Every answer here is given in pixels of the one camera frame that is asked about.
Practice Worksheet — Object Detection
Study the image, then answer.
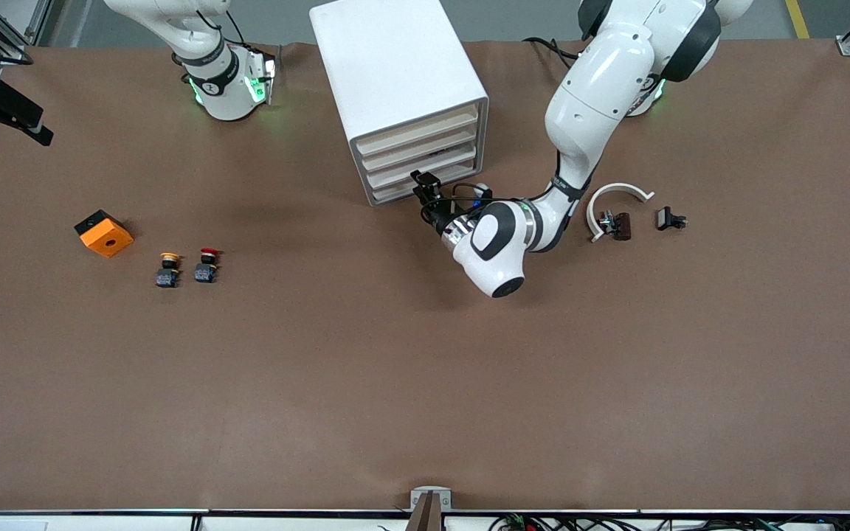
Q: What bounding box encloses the brown pole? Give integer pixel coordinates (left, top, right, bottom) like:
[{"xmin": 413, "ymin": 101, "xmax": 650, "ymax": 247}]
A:
[{"xmin": 405, "ymin": 492, "xmax": 443, "ymax": 531}]

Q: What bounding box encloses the brown table cover mat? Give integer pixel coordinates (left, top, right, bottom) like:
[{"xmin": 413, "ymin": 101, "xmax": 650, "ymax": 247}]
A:
[{"xmin": 0, "ymin": 38, "xmax": 850, "ymax": 513}]

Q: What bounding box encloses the white curved plastic clamp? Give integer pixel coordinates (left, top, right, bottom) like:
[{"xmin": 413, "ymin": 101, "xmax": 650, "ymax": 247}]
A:
[{"xmin": 587, "ymin": 182, "xmax": 654, "ymax": 243}]

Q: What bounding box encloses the yellow push button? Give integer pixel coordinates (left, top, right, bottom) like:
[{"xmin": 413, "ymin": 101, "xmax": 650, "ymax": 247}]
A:
[{"xmin": 156, "ymin": 251, "xmax": 182, "ymax": 289}]

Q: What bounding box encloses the red push button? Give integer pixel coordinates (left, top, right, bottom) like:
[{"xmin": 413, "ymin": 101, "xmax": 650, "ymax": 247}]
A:
[{"xmin": 194, "ymin": 247, "xmax": 223, "ymax": 285}]

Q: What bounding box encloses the black left base cable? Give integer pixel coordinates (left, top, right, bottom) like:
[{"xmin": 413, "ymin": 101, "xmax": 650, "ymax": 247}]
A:
[{"xmin": 522, "ymin": 35, "xmax": 588, "ymax": 74}]

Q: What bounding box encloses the orange button box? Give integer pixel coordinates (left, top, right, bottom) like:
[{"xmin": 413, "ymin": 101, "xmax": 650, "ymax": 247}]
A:
[{"xmin": 74, "ymin": 209, "xmax": 135, "ymax": 259}]

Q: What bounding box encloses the grey metal table bracket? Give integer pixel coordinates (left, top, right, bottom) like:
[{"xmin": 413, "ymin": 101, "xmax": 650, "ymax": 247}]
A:
[{"xmin": 410, "ymin": 486, "xmax": 452, "ymax": 511}]

